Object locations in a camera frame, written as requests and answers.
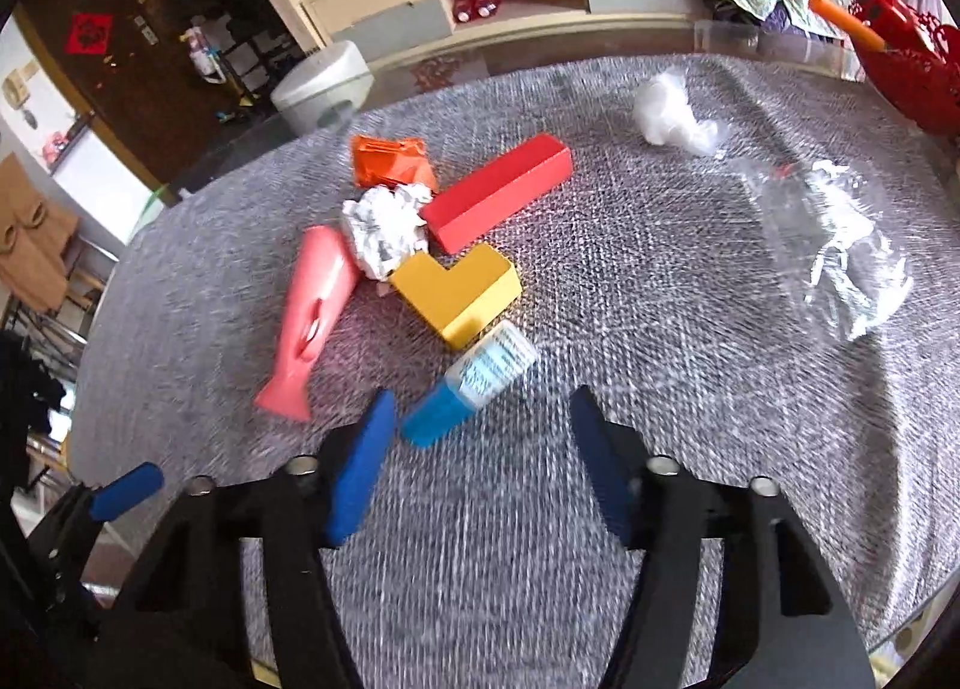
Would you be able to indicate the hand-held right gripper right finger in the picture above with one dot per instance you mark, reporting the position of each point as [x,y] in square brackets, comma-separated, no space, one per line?
[604,471]

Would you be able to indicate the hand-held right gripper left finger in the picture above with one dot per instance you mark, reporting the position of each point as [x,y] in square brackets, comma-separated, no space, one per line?
[360,471]

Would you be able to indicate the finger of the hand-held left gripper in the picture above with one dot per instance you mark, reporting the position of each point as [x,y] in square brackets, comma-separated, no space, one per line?
[127,490]

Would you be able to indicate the blue glue bottle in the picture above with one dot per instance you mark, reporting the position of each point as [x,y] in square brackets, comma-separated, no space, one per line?
[450,404]

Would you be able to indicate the pink fish-shaped toy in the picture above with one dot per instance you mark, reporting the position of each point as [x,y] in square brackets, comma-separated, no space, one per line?
[315,307]

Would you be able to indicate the yellow angled block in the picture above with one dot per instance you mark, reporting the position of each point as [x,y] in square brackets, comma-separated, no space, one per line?
[450,284]

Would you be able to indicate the white paper ball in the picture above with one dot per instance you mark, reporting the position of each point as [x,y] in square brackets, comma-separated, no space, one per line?
[382,232]

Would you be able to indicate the long red block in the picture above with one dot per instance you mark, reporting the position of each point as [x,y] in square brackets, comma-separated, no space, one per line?
[495,194]

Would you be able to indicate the crushed orange box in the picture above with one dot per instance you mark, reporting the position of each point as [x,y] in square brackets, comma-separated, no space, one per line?
[386,160]

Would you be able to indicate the clear plastic bag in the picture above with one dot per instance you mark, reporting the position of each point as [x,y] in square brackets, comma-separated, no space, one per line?
[832,247]

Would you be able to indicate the white plastic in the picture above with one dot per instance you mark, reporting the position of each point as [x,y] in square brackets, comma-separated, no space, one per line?
[667,108]

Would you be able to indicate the dark hanging garment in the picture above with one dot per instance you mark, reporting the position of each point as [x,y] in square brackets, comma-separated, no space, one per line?
[30,389]

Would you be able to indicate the grey woven table mat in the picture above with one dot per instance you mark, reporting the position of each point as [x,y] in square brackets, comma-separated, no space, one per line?
[600,329]

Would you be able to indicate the metal chair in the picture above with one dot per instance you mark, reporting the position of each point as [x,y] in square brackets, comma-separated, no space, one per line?
[82,284]

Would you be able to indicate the brown coat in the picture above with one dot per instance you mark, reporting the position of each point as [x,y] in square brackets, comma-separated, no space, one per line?
[34,232]

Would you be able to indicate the white round stool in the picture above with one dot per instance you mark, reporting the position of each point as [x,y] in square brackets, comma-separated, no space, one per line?
[322,85]

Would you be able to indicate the brown door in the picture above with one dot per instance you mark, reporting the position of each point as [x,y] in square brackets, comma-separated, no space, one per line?
[112,97]

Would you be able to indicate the beige intercom phone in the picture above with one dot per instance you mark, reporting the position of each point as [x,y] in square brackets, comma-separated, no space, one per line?
[15,93]

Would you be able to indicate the child scooter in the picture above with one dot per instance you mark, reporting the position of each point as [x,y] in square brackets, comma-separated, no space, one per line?
[206,56]

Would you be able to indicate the red diamond door decoration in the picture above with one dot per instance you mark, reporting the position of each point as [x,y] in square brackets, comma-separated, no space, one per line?
[88,34]

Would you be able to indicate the red plastic basket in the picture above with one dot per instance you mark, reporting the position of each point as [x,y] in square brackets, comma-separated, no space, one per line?
[915,67]

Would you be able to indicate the orange tube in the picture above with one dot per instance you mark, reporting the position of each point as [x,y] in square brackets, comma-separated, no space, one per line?
[844,20]

